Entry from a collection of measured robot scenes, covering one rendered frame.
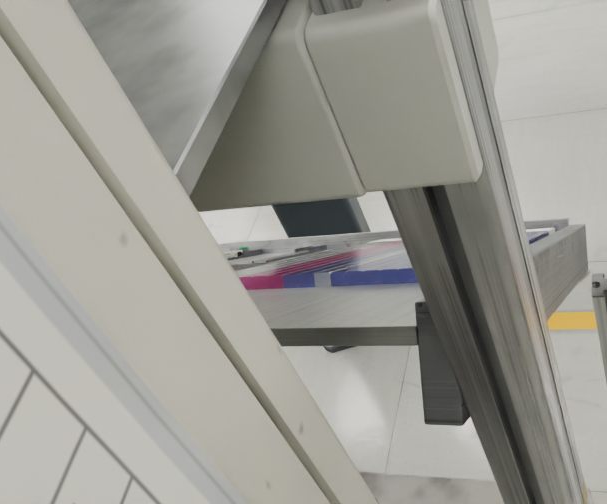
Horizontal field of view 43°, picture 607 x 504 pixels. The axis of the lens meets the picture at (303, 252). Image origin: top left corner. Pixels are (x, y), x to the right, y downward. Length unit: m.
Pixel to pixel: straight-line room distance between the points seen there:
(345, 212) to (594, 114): 0.97
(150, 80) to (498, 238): 0.14
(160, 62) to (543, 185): 2.02
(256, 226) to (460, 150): 2.21
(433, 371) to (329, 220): 1.36
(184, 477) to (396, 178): 0.14
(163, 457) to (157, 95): 0.10
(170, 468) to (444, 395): 0.25
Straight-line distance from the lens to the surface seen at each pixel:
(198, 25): 0.25
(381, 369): 1.91
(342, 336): 0.40
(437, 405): 0.39
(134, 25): 0.27
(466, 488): 0.99
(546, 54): 2.73
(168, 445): 0.16
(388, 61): 0.24
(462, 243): 0.31
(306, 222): 1.73
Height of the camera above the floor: 1.48
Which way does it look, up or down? 41 degrees down
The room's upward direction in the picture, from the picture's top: 27 degrees counter-clockwise
